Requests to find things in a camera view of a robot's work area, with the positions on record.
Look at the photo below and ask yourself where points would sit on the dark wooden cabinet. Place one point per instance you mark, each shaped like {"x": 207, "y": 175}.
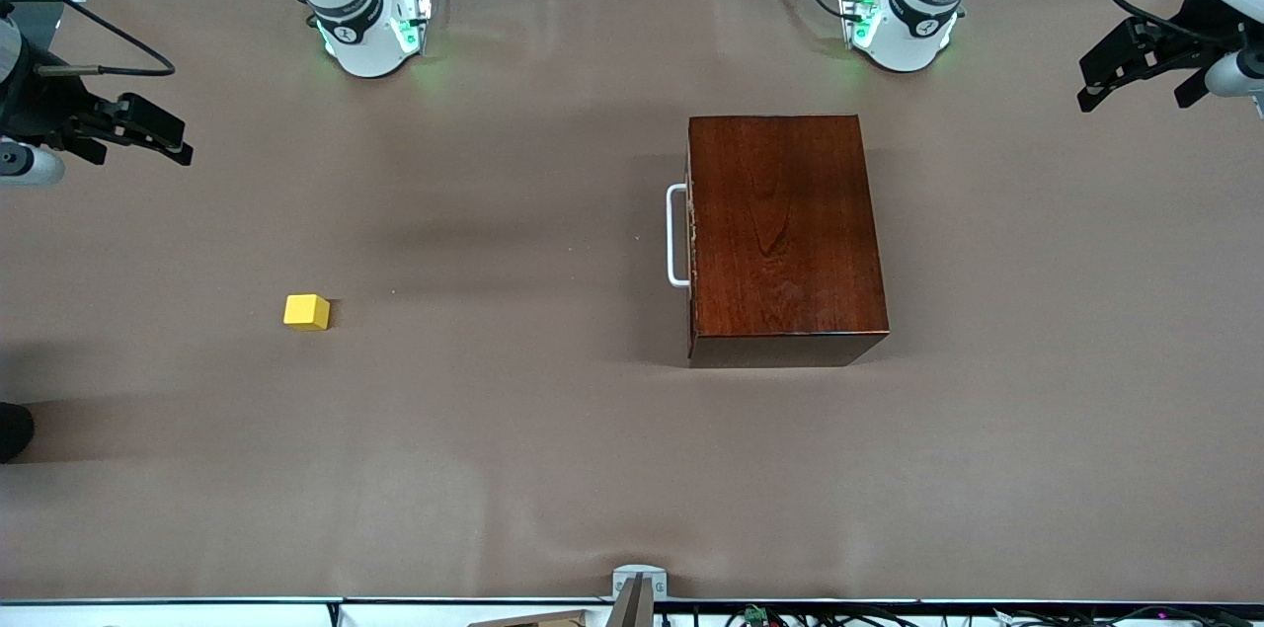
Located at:
{"x": 780, "y": 232}

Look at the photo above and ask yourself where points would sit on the light wooden board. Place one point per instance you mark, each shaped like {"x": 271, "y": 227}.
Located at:
{"x": 543, "y": 620}

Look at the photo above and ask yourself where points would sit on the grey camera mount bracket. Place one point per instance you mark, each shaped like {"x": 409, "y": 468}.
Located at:
{"x": 627, "y": 573}

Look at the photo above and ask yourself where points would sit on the brown table cloth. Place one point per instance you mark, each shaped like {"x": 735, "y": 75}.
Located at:
{"x": 494, "y": 459}

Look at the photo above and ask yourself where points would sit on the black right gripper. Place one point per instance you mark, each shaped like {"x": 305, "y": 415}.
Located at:
{"x": 41, "y": 109}

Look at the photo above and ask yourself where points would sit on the white table edge rail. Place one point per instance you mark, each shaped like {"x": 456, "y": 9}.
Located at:
{"x": 197, "y": 615}

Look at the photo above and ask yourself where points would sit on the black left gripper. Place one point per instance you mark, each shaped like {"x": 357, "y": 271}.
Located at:
{"x": 1183, "y": 45}

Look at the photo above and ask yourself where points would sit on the black round object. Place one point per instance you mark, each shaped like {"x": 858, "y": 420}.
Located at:
{"x": 12, "y": 431}

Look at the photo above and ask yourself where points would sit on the yellow cube block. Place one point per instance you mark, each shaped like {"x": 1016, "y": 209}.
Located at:
{"x": 307, "y": 312}

